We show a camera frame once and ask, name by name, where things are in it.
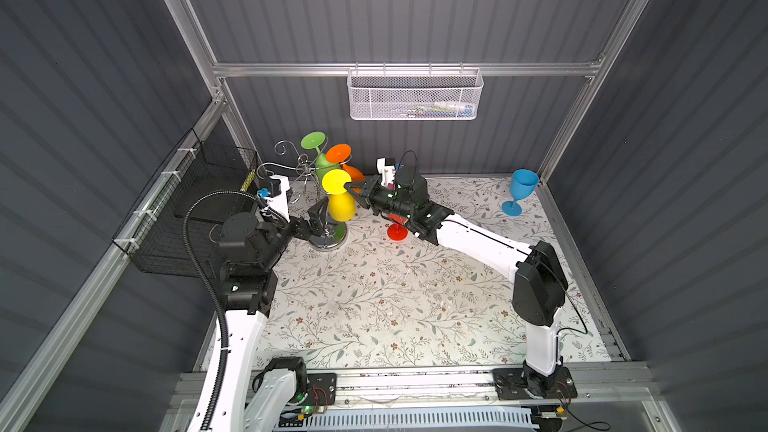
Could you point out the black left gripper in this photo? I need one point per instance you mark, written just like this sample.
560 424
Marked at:
314 223

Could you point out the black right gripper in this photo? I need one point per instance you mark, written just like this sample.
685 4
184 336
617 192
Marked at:
371 189

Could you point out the yellow wine glass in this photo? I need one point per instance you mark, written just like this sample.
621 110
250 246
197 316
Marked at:
342 206

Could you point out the orange wine glass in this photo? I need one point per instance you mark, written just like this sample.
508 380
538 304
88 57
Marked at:
341 154

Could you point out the red wine glass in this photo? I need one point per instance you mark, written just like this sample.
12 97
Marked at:
397 231

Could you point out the blue wine glass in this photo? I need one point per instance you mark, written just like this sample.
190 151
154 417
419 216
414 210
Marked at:
522 185

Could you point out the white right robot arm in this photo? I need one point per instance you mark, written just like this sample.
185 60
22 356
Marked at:
539 286

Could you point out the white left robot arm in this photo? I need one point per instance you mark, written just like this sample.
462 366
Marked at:
232 397

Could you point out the chrome wine glass rack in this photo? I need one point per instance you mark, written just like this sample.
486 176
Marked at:
301 177

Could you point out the green wine glass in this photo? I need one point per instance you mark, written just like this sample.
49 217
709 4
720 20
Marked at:
316 141

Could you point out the yellow marker pen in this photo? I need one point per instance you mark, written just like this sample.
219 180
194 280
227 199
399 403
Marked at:
247 182

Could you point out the white vented panel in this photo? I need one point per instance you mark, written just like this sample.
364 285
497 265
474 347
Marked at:
417 419

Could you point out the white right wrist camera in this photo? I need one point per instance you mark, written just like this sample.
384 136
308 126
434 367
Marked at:
386 168

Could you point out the white wire mesh basket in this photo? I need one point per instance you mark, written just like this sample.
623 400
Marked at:
414 93

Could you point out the black wire basket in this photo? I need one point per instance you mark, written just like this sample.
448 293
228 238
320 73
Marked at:
152 234

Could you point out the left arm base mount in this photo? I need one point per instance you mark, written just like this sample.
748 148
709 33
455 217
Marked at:
312 390

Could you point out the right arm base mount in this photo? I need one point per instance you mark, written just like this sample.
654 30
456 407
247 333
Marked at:
518 383

